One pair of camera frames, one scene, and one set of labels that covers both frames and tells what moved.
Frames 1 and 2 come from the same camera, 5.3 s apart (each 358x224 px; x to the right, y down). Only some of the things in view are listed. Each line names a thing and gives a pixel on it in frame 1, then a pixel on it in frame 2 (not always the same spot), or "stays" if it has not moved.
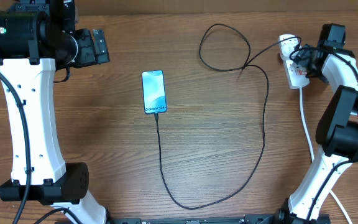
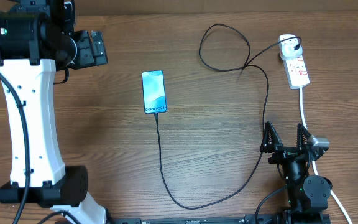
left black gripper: x=91 y=58 stays
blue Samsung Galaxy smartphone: x=153 y=86 stays
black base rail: x=244 y=219 stays
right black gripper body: x=302 y=58 -> x=283 y=154
